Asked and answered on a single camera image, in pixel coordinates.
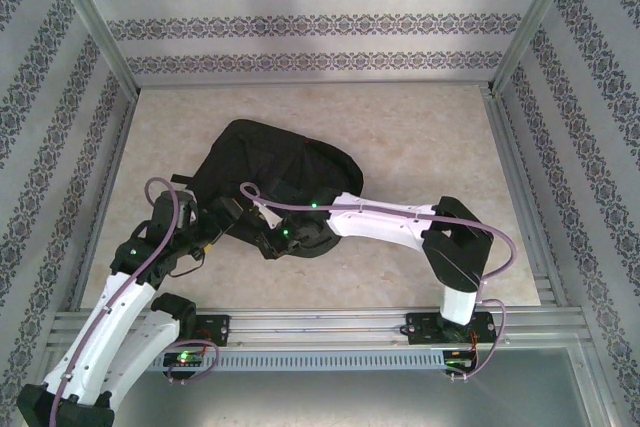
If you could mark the controller board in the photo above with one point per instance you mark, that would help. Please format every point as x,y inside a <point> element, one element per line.
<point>184,358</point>
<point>460,362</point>

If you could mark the black student bag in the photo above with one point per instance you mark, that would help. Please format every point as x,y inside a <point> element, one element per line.
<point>280,157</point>

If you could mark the aluminium side rail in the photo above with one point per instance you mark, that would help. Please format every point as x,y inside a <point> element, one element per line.
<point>117,157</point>
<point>510,147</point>

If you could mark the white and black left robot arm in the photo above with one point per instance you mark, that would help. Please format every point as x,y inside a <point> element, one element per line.
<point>115,327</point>

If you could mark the aluminium frame post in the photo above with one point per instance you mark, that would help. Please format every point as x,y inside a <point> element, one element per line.
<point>537,17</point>
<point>90,17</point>

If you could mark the right controller board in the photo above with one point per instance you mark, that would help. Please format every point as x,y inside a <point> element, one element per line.
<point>460,362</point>

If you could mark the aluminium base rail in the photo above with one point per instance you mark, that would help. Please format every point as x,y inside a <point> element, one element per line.
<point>320,329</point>

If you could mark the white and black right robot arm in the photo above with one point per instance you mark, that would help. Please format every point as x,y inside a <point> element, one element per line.
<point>380,222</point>

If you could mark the left controller board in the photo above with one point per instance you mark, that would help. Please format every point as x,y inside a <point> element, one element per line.
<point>184,358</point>

